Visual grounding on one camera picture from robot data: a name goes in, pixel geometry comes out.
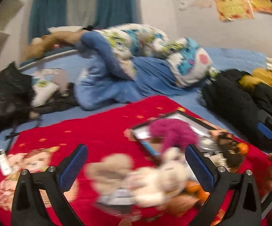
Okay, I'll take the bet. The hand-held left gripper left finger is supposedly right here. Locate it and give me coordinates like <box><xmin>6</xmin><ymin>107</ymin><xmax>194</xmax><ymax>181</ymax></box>
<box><xmin>11</xmin><ymin>144</ymin><xmax>88</xmax><ymax>226</ymax></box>

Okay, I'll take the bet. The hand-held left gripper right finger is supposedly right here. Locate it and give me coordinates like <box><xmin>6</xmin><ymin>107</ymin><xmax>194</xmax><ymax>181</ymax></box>
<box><xmin>185</xmin><ymin>144</ymin><xmax>262</xmax><ymax>226</ymax></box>

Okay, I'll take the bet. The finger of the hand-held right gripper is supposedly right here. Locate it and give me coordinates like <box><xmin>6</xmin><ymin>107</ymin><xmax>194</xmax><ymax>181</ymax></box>
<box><xmin>257</xmin><ymin>109</ymin><xmax>272</xmax><ymax>147</ymax></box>

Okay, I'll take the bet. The tortoiseshell hair claw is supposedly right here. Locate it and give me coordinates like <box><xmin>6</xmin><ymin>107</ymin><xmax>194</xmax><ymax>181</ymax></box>
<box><xmin>217</xmin><ymin>132</ymin><xmax>243</xmax><ymax>168</ymax></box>

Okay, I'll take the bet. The white rabbit plush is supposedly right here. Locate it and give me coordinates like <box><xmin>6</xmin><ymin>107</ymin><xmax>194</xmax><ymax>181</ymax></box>
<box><xmin>126</xmin><ymin>147</ymin><xmax>192</xmax><ymax>208</ymax></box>

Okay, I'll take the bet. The mandarin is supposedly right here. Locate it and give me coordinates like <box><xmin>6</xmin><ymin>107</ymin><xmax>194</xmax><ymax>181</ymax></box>
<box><xmin>185</xmin><ymin>180</ymin><xmax>210</xmax><ymax>203</ymax></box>
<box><xmin>235</xmin><ymin>142</ymin><xmax>250</xmax><ymax>156</ymax></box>

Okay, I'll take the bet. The red printed blanket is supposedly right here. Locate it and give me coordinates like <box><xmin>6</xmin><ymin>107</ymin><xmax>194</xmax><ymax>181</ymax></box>
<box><xmin>0</xmin><ymin>95</ymin><xmax>272</xmax><ymax>226</ymax></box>

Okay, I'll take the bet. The magenta plush toy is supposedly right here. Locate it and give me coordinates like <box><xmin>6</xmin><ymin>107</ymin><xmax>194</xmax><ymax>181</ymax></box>
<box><xmin>148</xmin><ymin>119</ymin><xmax>199</xmax><ymax>157</ymax></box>

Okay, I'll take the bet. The black jacket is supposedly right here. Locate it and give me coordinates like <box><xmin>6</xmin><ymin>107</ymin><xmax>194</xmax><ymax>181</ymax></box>
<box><xmin>200</xmin><ymin>69</ymin><xmax>272</xmax><ymax>151</ymax></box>

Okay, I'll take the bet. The mustard yellow jacket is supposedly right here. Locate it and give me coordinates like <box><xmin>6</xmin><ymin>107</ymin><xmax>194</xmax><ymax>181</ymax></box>
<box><xmin>238</xmin><ymin>68</ymin><xmax>272</xmax><ymax>102</ymax></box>

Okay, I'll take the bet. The dark garment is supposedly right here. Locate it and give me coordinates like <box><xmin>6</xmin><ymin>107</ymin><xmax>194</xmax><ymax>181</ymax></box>
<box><xmin>36</xmin><ymin>82</ymin><xmax>80</xmax><ymax>116</ymax></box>

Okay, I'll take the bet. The small white bottle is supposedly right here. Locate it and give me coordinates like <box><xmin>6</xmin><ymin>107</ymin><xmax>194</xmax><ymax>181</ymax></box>
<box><xmin>0</xmin><ymin>149</ymin><xmax>12</xmax><ymax>176</ymax></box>

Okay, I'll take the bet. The blue bed sheet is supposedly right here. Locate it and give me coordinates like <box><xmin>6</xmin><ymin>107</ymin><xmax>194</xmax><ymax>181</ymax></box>
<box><xmin>0</xmin><ymin>47</ymin><xmax>268</xmax><ymax>170</ymax></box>

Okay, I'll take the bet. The cartoon printed pillow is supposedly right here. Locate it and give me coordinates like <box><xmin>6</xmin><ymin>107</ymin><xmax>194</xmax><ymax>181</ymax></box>
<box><xmin>31</xmin><ymin>69</ymin><xmax>61</xmax><ymax>107</ymax></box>

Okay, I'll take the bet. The black plastic bag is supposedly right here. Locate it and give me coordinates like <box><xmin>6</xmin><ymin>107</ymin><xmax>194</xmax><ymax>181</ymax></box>
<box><xmin>0</xmin><ymin>62</ymin><xmax>43</xmax><ymax>133</ymax></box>

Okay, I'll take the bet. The blue cartoon duvet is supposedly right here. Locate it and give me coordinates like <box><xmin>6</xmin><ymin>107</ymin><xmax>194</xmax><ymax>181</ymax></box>
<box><xmin>76</xmin><ymin>23</ymin><xmax>214</xmax><ymax>111</ymax></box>

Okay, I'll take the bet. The brown teddy bear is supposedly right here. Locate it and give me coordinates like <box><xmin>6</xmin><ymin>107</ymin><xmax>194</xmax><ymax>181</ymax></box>
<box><xmin>24</xmin><ymin>31</ymin><xmax>85</xmax><ymax>61</ymax></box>

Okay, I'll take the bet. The teal curtain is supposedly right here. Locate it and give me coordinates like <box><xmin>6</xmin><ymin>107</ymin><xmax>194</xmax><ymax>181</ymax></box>
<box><xmin>29</xmin><ymin>0</ymin><xmax>68</xmax><ymax>43</ymax></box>
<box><xmin>96</xmin><ymin>0</ymin><xmax>139</xmax><ymax>30</ymax></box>

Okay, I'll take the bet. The white curtain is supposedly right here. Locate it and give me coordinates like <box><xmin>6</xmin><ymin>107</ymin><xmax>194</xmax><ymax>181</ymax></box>
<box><xmin>65</xmin><ymin>0</ymin><xmax>101</xmax><ymax>30</ymax></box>

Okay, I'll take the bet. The white wall socket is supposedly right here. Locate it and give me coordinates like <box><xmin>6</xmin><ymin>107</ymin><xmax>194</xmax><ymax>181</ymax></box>
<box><xmin>178</xmin><ymin>0</ymin><xmax>193</xmax><ymax>10</ymax></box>

